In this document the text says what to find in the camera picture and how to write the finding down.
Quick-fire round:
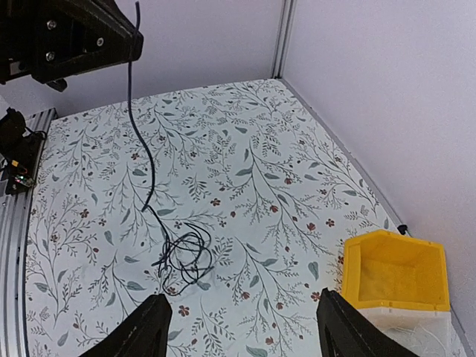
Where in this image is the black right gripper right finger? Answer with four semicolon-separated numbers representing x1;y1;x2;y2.
316;288;417;357

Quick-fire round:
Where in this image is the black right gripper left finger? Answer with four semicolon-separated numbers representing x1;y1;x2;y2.
82;294;172;357

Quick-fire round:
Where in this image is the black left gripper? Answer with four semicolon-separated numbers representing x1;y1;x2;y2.
1;1;144;85

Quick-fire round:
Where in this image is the black cable pile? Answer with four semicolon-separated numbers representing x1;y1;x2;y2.
151;221;216;297

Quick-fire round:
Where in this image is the left yellow plastic bin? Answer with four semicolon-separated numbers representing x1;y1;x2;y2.
341;230;450;312

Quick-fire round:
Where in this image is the white translucent plastic bin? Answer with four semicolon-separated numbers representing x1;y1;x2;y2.
359;307;466;356

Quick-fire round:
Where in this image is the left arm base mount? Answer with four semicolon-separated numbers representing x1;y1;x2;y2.
1;107;48;196

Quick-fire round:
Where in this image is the aluminium front rail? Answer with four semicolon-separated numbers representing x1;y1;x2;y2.
0;107;57;357

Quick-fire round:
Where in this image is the left aluminium frame post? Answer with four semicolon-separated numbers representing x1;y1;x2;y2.
271;0;297;79

